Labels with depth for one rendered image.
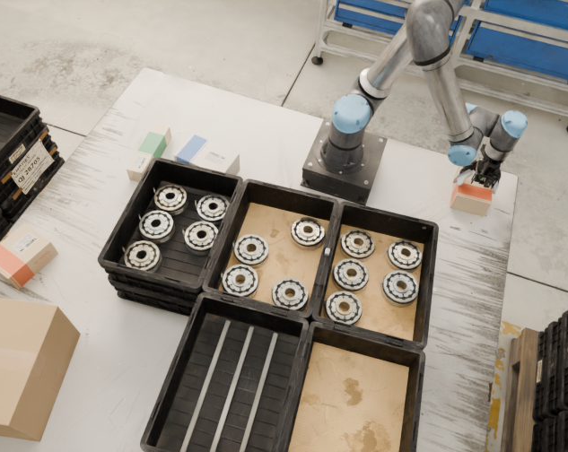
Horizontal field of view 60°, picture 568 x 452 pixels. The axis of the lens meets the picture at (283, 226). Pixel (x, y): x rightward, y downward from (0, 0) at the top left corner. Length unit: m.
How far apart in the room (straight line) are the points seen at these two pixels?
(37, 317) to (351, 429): 0.85
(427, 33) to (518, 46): 1.86
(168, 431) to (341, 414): 0.43
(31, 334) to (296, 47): 2.68
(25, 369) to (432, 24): 1.30
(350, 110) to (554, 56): 1.81
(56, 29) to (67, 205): 2.22
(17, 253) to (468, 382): 1.40
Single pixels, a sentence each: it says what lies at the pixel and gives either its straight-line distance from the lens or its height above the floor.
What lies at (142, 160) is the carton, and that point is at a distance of 1.83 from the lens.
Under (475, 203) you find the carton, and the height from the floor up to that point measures 0.76.
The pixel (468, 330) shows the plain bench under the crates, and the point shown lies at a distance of 1.64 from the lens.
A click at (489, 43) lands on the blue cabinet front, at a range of 3.18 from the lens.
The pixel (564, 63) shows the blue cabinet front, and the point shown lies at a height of 0.42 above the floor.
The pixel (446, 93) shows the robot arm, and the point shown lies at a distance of 1.43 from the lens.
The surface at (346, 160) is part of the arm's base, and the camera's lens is 1.72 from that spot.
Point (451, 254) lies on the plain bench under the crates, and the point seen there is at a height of 0.70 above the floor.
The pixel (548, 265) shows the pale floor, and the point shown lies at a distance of 2.82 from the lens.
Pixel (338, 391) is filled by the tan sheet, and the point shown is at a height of 0.83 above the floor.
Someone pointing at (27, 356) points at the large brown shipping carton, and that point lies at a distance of 1.40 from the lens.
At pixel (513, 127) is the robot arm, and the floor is 1.10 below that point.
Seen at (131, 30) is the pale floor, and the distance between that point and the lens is 3.76.
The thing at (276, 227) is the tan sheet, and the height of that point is 0.83.
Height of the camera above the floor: 2.11
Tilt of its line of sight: 56 degrees down
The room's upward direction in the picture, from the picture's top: 5 degrees clockwise
